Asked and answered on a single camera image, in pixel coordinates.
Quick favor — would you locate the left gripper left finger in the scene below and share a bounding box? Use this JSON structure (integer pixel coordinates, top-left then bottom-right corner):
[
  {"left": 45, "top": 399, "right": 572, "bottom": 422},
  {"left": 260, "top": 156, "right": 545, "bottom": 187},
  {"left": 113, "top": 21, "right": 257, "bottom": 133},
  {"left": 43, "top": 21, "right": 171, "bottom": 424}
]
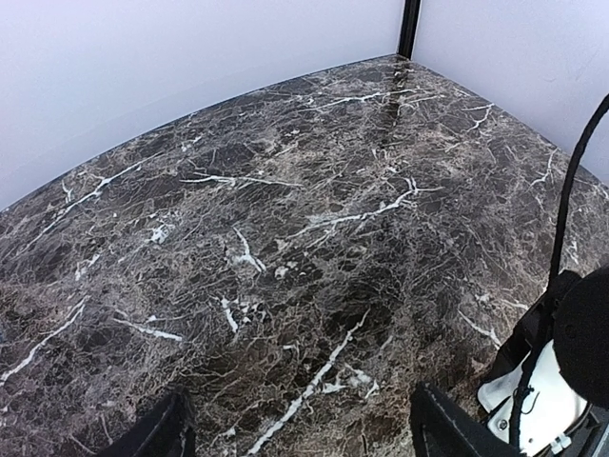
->
[{"left": 102, "top": 387, "right": 196, "bottom": 457}]

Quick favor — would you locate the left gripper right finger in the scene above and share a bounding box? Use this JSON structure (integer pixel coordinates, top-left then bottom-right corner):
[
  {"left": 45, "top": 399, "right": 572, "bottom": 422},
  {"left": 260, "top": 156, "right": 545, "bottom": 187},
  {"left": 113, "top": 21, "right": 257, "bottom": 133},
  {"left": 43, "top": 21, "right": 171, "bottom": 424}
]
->
[{"left": 410, "top": 382, "right": 521, "bottom": 457}]

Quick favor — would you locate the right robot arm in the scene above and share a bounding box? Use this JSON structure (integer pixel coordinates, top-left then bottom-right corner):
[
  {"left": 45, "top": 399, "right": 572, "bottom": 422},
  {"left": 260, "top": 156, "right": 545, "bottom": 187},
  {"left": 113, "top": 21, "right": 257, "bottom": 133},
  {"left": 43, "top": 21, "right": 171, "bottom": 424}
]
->
[{"left": 477, "top": 98, "right": 608, "bottom": 456}]

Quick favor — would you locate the right black frame post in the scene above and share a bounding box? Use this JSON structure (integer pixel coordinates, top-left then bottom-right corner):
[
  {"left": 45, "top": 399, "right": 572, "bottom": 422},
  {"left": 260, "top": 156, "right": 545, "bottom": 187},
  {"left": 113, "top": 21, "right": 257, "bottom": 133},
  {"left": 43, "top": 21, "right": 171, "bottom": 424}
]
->
[{"left": 397, "top": 0, "right": 422, "bottom": 59}]

